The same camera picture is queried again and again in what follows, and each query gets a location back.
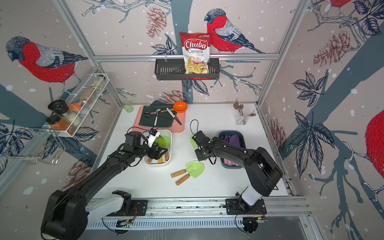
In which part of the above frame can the green shovel wooden handle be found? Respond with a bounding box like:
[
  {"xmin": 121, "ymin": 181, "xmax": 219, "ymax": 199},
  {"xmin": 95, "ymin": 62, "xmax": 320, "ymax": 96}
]
[
  {"xmin": 163, "ymin": 136, "xmax": 171, "ymax": 162},
  {"xmin": 171, "ymin": 161, "xmax": 205, "ymax": 179},
  {"xmin": 171, "ymin": 169, "xmax": 204, "ymax": 186},
  {"xmin": 190, "ymin": 135, "xmax": 198, "ymax": 149}
]

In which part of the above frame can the purple shovel pink handle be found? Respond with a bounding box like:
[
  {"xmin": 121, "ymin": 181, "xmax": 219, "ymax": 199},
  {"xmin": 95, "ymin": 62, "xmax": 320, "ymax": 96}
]
[
  {"xmin": 228, "ymin": 135, "xmax": 241, "ymax": 147},
  {"xmin": 223, "ymin": 159, "xmax": 240, "ymax": 167},
  {"xmin": 221, "ymin": 135, "xmax": 231, "ymax": 143}
]

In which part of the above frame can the green shovel yellow handle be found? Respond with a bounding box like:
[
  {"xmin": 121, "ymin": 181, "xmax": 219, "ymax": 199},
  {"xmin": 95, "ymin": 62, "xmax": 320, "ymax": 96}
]
[{"xmin": 155, "ymin": 136, "xmax": 166, "ymax": 164}]

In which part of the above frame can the white storage tray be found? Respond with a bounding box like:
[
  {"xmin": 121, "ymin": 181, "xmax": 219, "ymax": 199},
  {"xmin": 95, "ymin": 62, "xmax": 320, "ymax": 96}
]
[{"xmin": 144, "ymin": 130, "xmax": 172, "ymax": 167}]

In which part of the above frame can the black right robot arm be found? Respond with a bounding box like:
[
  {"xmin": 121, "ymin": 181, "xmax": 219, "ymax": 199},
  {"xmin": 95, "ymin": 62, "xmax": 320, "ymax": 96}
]
[{"xmin": 192, "ymin": 131, "xmax": 283, "ymax": 206}]

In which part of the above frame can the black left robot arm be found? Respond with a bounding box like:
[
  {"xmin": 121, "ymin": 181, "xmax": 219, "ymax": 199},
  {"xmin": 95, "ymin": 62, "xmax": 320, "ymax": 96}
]
[{"xmin": 41, "ymin": 131, "xmax": 168, "ymax": 240}]

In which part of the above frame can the teal storage tray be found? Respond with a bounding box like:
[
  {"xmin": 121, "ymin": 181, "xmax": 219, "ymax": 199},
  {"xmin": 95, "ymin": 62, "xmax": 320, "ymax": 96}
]
[{"xmin": 218, "ymin": 131, "xmax": 246, "ymax": 169}]

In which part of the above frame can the iridescent spoon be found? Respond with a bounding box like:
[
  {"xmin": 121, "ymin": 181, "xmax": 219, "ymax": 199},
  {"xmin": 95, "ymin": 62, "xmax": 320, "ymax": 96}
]
[{"xmin": 144, "ymin": 110, "xmax": 168, "ymax": 117}]

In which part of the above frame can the pink cutting board tray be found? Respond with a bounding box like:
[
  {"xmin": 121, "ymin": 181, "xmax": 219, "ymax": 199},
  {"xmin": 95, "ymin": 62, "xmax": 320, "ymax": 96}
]
[{"xmin": 134, "ymin": 106, "xmax": 186, "ymax": 133}]

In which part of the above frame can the dark green cloth napkin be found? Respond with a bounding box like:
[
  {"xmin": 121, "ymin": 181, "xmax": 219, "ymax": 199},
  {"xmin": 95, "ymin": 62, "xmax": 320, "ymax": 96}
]
[{"xmin": 139, "ymin": 101, "xmax": 177, "ymax": 128}]

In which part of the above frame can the small green glass cup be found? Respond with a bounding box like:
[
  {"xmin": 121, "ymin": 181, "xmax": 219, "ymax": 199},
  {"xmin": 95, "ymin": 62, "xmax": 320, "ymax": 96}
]
[{"xmin": 122, "ymin": 100, "xmax": 134, "ymax": 113}]

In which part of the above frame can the clear glass with cutlery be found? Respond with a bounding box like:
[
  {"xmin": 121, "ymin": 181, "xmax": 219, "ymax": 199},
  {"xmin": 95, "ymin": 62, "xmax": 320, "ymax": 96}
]
[{"xmin": 233, "ymin": 99, "xmax": 257, "ymax": 125}]

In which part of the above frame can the orange plastic bowl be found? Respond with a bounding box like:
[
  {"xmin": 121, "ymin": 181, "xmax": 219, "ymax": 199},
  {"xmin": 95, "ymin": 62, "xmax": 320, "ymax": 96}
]
[{"xmin": 173, "ymin": 101, "xmax": 188, "ymax": 113}]

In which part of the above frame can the orange spice jar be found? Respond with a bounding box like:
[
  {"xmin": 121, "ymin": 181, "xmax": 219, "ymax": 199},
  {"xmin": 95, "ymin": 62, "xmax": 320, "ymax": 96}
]
[{"xmin": 47, "ymin": 115, "xmax": 76, "ymax": 135}]

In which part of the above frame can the black lid spice jar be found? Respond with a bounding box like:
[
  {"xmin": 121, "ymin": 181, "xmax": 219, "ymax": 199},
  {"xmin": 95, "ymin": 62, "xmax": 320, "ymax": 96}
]
[{"xmin": 48, "ymin": 100, "xmax": 70, "ymax": 115}]

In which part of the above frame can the Chuba cassava chips bag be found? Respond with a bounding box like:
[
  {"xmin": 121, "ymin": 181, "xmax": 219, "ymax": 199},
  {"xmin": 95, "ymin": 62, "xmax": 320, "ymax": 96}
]
[{"xmin": 180, "ymin": 33, "xmax": 211, "ymax": 74}]

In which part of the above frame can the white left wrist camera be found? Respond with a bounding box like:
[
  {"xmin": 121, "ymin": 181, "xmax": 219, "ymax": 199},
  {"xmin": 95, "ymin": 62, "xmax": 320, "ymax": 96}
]
[{"xmin": 147, "ymin": 130, "xmax": 160, "ymax": 148}]

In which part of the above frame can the metal spoon white handle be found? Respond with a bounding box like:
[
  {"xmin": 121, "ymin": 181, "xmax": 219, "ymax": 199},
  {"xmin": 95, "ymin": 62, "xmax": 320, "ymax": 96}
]
[{"xmin": 154, "ymin": 109, "xmax": 161, "ymax": 126}]

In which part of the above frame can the white handled knife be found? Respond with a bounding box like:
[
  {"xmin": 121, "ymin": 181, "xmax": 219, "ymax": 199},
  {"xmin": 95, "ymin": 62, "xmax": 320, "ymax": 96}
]
[{"xmin": 166, "ymin": 108, "xmax": 182, "ymax": 125}]

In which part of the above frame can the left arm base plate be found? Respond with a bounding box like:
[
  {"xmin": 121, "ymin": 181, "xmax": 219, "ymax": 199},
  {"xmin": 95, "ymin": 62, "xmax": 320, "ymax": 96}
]
[{"xmin": 108, "ymin": 200, "xmax": 149, "ymax": 217}]

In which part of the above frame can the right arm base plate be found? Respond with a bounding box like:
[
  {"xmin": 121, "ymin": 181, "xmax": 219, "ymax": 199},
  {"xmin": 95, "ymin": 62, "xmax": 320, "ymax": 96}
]
[{"xmin": 225, "ymin": 198, "xmax": 267, "ymax": 215}]

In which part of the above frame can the white wire spice rack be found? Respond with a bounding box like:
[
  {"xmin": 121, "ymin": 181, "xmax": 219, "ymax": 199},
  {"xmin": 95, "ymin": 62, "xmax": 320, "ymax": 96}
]
[{"xmin": 58, "ymin": 73, "xmax": 110, "ymax": 138}]

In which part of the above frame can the black wire wall basket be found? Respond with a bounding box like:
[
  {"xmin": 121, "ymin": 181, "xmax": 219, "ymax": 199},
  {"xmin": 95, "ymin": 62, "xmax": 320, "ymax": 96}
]
[{"xmin": 155, "ymin": 58, "xmax": 220, "ymax": 81}]

